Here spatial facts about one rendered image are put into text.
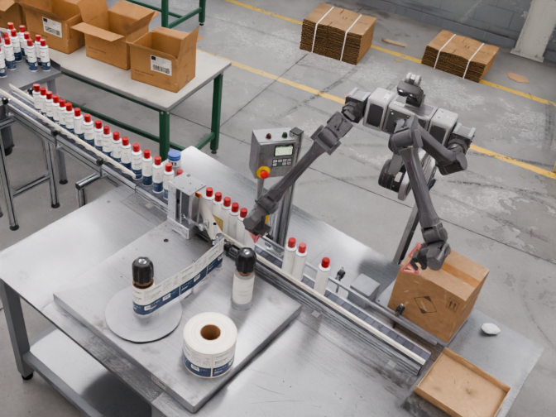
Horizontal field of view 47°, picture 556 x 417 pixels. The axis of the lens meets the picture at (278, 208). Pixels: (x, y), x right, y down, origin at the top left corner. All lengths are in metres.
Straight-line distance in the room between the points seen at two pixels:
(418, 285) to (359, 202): 2.15
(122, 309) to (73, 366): 0.76
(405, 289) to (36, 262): 1.62
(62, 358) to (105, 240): 0.68
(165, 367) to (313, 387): 0.57
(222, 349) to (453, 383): 0.96
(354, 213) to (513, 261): 1.15
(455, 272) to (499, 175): 2.87
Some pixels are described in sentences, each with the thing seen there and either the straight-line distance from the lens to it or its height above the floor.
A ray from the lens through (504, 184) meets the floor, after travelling 5.51.
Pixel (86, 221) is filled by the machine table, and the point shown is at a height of 0.83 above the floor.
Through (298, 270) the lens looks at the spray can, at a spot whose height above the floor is 0.95.
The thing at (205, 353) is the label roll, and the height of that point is 1.02.
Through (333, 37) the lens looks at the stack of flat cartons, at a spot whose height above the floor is 0.22.
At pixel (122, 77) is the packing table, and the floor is 0.78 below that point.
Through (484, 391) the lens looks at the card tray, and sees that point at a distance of 2.81.
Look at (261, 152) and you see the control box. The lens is 2.67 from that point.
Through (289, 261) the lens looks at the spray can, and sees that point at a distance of 2.83.
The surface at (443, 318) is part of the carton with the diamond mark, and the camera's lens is 2.80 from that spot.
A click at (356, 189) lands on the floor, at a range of 4.97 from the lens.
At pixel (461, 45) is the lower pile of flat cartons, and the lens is 7.17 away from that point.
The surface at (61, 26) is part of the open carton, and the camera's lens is 4.72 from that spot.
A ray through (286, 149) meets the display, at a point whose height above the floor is 1.43.
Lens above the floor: 2.94
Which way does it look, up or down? 39 degrees down
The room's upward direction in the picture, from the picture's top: 8 degrees clockwise
